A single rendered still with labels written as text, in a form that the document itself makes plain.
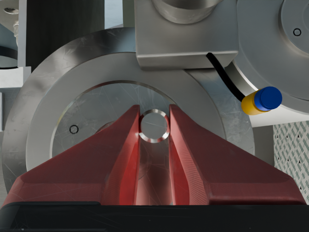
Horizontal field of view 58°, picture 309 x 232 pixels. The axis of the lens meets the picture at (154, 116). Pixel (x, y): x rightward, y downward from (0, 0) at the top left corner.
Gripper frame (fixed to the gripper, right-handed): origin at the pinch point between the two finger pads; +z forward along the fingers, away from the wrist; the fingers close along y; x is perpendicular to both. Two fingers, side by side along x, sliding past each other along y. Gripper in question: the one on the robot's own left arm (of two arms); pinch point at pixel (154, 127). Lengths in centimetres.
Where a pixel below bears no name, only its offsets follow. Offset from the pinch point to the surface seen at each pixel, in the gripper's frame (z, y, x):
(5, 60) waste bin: 218, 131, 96
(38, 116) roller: 3.3, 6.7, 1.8
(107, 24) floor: 290, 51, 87
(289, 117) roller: 4.8, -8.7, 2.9
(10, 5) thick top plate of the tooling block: 35.3, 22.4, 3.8
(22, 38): 7.2, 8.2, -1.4
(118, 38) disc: 6.5, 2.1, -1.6
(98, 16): 28.7, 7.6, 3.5
